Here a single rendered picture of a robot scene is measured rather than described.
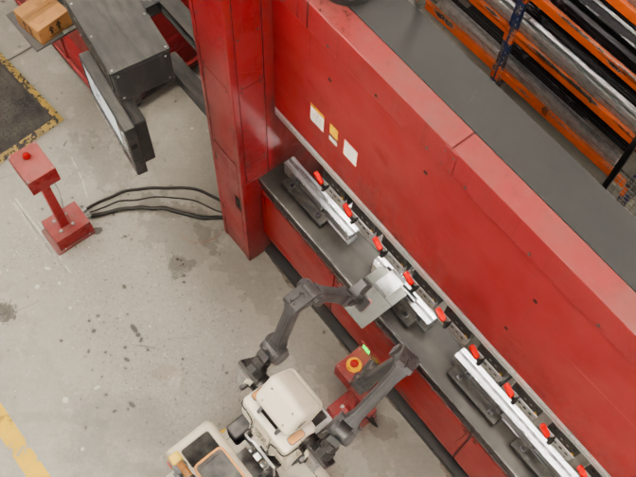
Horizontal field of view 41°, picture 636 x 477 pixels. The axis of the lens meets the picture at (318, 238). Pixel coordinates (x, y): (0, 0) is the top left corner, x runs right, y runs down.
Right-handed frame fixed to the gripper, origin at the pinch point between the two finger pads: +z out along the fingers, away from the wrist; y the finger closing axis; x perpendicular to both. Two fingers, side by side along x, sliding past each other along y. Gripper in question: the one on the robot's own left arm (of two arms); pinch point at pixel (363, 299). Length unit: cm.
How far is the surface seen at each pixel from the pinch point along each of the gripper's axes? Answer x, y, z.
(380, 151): -54, 20, -66
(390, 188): -46, 12, -52
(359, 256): -7.3, 21.6, 21.8
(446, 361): -5.9, -41.6, 20.5
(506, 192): -76, -31, -104
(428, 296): -23.9, -21.0, -12.4
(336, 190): -25.2, 40.3, -13.9
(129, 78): -6, 102, -93
